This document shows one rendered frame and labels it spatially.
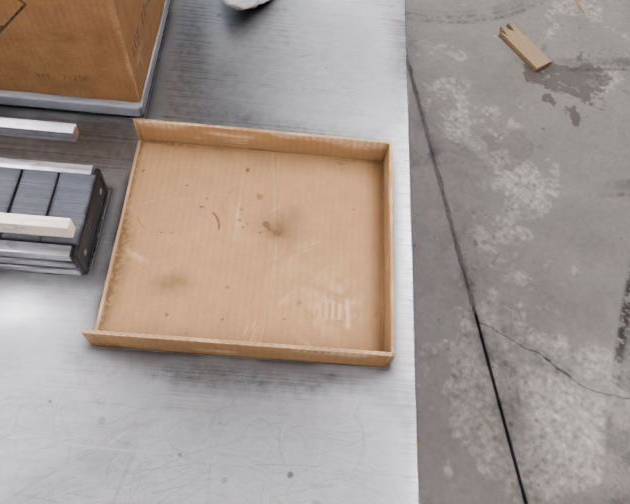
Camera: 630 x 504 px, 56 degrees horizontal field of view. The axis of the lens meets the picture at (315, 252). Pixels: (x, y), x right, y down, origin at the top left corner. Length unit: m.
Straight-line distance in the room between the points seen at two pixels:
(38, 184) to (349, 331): 0.36
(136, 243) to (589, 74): 1.84
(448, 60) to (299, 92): 1.35
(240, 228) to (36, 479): 0.31
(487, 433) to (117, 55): 1.19
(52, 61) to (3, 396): 0.36
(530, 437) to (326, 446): 1.02
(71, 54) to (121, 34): 0.07
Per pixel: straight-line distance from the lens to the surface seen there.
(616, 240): 1.90
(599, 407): 1.67
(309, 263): 0.65
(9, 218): 0.63
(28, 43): 0.74
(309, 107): 0.78
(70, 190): 0.67
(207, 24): 0.88
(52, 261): 0.66
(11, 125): 0.63
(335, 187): 0.71
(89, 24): 0.69
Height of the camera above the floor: 1.42
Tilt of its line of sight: 63 degrees down
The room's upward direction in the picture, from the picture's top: 10 degrees clockwise
